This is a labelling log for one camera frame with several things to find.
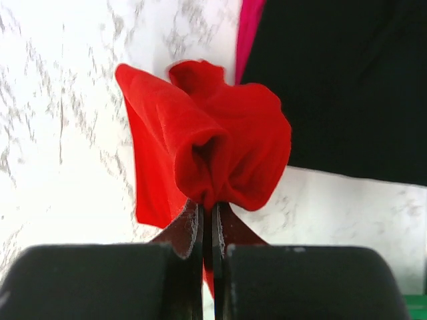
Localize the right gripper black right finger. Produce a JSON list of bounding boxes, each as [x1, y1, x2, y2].
[[211, 203, 267, 259]]

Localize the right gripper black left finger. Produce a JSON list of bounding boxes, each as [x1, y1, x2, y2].
[[150, 199, 204, 259]]

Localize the red t-shirt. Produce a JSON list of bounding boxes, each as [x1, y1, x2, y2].
[[114, 59, 294, 297]]

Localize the folded black t-shirt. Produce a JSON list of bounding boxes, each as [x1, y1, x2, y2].
[[242, 0, 426, 186]]

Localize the green plastic bin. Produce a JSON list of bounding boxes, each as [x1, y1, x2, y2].
[[404, 295, 427, 320]]

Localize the folded pink t-shirt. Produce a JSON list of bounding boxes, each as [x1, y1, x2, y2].
[[235, 0, 266, 84]]

